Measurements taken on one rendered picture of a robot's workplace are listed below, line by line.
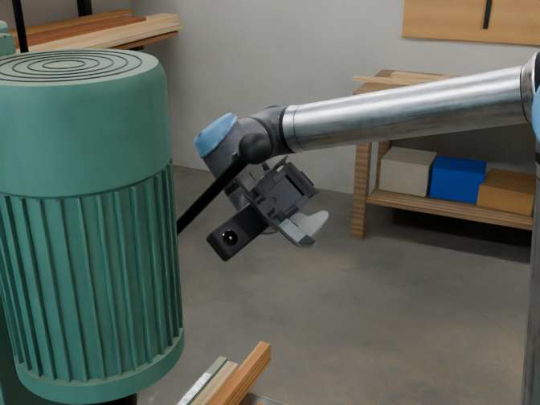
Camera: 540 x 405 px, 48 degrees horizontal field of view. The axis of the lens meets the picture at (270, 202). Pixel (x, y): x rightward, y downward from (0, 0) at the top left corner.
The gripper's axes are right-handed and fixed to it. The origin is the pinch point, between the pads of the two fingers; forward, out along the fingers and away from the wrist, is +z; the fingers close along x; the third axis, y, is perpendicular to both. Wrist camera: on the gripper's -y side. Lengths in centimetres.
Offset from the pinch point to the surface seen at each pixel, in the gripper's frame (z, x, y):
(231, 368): -27.6, 16.1, -20.3
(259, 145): 13.0, -5.0, 1.7
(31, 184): 25.5, -13.6, -16.1
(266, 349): -33.3, 18.7, -14.2
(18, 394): 4.3, -2.5, -35.7
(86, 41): -243, -129, 10
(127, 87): 26.5, -14.3, -5.3
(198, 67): -339, -105, 61
